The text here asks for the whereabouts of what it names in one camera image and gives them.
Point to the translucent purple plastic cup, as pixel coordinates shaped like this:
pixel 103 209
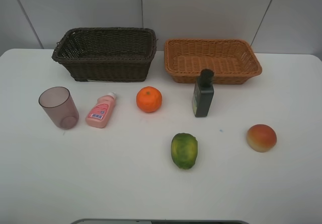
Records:
pixel 58 104

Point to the orange mandarin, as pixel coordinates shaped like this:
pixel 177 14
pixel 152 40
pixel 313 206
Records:
pixel 149 99

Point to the light orange wicker basket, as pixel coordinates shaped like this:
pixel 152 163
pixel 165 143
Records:
pixel 232 60

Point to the green mango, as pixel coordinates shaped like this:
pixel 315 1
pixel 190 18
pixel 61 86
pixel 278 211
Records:
pixel 184 150

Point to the pink lotion bottle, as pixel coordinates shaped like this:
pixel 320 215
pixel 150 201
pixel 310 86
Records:
pixel 100 114

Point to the dark brown wicker basket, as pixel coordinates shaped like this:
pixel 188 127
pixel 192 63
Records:
pixel 114 54

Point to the dark green bottle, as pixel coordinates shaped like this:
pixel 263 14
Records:
pixel 203 93

